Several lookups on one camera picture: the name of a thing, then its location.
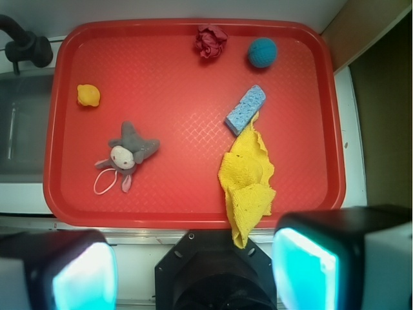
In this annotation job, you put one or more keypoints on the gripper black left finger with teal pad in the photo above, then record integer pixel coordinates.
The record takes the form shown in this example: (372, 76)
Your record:
(58, 270)

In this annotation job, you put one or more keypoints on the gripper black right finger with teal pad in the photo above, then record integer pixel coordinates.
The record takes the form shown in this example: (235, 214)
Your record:
(351, 258)

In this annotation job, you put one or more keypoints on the yellow rubber duck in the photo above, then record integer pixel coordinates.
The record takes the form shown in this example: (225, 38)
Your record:
(88, 95)

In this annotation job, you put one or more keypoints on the grey plush bunny toy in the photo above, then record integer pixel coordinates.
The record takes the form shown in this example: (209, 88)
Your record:
(126, 154)

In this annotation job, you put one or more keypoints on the yellow knitted cloth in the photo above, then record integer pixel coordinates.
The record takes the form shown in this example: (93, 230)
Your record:
(244, 176)

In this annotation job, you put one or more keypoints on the grey sink basin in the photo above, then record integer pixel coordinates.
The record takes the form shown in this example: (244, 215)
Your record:
(25, 103)

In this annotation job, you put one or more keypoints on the red plastic tray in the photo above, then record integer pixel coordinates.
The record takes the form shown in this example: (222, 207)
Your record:
(150, 73)

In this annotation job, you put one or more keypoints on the blue sponge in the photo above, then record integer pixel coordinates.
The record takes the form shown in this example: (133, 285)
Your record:
(241, 115)

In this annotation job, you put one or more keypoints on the dark grey faucet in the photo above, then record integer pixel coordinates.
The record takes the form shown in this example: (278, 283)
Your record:
(25, 45)

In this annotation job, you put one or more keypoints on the blue ball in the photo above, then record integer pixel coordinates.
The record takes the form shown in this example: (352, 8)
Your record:
(262, 52)

